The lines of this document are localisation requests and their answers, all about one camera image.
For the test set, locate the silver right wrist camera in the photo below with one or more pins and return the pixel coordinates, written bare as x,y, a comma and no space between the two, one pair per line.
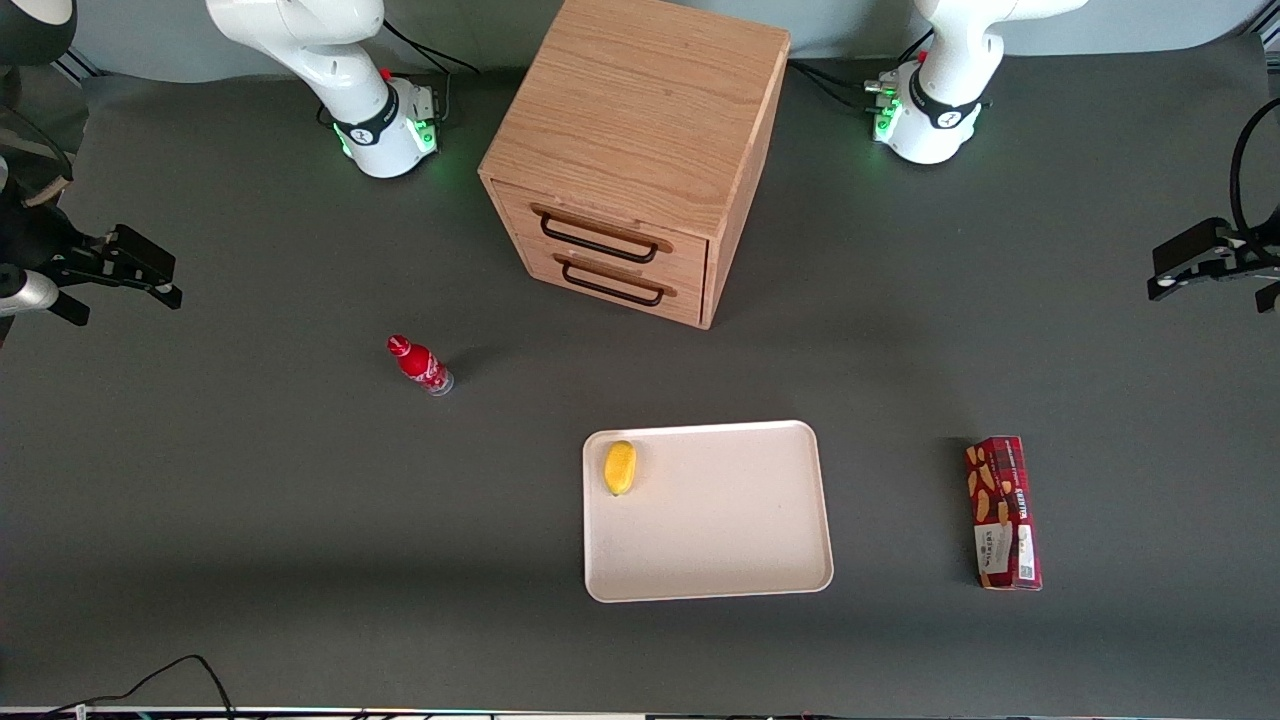
25,292

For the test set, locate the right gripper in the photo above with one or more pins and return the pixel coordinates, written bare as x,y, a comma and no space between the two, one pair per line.
38,243

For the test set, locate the wooden drawer front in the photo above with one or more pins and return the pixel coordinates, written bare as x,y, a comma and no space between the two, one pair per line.
600,225
640,300

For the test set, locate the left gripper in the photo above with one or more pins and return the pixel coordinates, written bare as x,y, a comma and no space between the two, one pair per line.
1232,256

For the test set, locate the aluminium frame rail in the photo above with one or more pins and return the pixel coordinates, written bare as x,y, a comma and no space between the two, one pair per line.
76,66

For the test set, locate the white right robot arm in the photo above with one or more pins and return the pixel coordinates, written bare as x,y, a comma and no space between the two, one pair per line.
340,70

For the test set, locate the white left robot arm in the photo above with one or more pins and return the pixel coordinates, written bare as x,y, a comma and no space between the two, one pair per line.
945,90

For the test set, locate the red soda bottle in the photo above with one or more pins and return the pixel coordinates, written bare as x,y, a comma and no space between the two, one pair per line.
420,365

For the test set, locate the red cookie box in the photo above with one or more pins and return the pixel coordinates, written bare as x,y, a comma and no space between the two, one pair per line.
1003,500

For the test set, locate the yellow mango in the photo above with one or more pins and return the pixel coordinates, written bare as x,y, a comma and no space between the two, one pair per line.
620,467

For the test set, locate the wooden drawer cabinet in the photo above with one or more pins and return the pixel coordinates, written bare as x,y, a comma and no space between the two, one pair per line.
640,100

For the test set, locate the beige plastic tray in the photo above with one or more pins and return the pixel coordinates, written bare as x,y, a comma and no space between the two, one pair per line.
710,520

